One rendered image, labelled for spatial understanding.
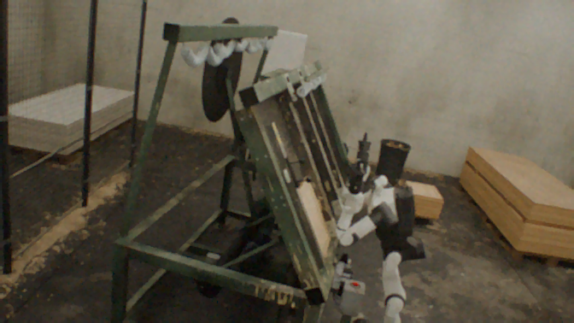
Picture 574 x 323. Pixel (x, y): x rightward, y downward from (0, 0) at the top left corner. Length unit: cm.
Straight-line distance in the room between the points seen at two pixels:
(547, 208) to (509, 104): 327
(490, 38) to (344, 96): 270
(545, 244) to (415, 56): 385
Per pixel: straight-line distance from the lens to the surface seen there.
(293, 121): 314
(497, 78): 883
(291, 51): 677
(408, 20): 830
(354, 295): 277
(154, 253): 306
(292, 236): 265
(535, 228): 620
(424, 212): 635
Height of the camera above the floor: 237
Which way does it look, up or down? 18 degrees down
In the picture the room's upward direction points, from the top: 11 degrees clockwise
